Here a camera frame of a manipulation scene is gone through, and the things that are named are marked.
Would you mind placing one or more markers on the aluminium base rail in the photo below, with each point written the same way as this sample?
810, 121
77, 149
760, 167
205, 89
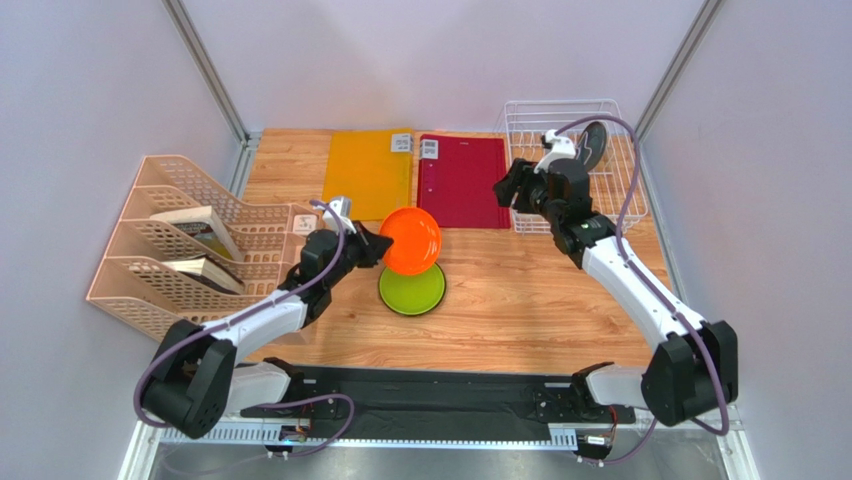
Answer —
305, 440

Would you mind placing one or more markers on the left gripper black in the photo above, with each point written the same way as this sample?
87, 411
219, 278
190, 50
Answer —
371, 247

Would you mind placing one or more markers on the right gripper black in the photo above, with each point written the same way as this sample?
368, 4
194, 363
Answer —
524, 194

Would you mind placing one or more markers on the pink magazine file rack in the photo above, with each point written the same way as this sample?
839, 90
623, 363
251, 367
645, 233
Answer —
131, 282

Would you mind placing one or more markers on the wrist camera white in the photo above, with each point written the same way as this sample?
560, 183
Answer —
555, 147
336, 214

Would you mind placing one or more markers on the red file folder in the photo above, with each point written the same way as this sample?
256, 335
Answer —
456, 176

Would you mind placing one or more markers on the orange file folder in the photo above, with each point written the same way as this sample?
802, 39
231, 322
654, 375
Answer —
371, 168

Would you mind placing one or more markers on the upper book in rack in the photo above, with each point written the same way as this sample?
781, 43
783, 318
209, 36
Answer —
205, 226

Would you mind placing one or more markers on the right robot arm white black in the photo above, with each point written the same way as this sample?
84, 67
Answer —
694, 364

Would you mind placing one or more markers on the lower book in rack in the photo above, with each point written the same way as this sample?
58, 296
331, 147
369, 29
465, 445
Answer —
208, 272

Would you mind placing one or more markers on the orange plate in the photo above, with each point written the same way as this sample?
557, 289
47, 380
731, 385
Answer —
416, 239

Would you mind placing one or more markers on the book in rack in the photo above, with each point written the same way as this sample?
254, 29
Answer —
208, 272
205, 226

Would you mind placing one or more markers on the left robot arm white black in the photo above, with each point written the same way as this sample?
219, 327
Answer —
198, 376

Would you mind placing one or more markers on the dark grey plate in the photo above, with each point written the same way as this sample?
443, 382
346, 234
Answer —
591, 145

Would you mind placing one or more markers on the black base mat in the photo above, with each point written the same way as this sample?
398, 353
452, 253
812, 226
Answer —
408, 405

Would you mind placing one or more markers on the small white box in organizer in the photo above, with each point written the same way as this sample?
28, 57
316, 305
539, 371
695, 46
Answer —
305, 224

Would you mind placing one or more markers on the white wire dish rack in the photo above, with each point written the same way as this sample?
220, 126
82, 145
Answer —
525, 121

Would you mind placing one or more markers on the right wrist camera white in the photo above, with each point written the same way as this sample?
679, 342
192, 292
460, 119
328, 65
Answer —
555, 147

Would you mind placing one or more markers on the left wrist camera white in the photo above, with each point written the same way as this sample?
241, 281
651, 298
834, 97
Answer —
336, 214

